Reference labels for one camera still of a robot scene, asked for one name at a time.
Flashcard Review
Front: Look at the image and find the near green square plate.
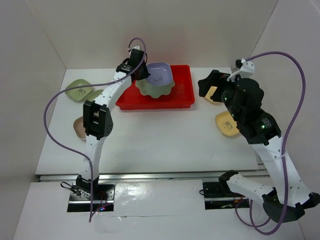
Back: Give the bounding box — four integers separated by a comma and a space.
84, 89, 103, 102

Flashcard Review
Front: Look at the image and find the red plastic bin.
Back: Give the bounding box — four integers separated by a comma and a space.
116, 65, 195, 111

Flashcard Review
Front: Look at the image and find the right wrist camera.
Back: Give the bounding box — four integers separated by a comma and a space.
227, 58, 255, 83

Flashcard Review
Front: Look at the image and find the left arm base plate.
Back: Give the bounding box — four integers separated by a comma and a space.
67, 182, 115, 213

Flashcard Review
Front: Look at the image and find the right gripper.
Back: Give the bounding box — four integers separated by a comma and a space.
197, 69, 243, 121

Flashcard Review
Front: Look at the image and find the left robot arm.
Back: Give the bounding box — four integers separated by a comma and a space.
76, 46, 150, 200

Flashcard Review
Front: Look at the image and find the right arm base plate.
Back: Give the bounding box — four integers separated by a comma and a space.
199, 182, 250, 210

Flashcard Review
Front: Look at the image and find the purple square plate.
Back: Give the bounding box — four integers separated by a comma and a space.
146, 62, 173, 87

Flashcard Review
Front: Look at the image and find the brown square plate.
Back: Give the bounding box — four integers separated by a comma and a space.
73, 116, 86, 140

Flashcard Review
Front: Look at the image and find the large green scalloped bowl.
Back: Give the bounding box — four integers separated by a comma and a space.
135, 79, 175, 99

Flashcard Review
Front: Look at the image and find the yellow square plate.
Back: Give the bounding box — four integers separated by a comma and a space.
215, 111, 240, 138
204, 86, 222, 106

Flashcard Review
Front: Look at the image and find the far green square plate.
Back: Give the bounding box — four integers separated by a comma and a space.
65, 79, 94, 103

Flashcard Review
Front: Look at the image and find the front aluminium rail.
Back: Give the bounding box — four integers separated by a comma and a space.
39, 166, 270, 182

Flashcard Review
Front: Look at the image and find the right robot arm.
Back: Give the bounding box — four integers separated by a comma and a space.
197, 70, 320, 223

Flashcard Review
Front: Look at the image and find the green square plate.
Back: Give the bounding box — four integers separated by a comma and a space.
65, 79, 94, 103
84, 89, 103, 102

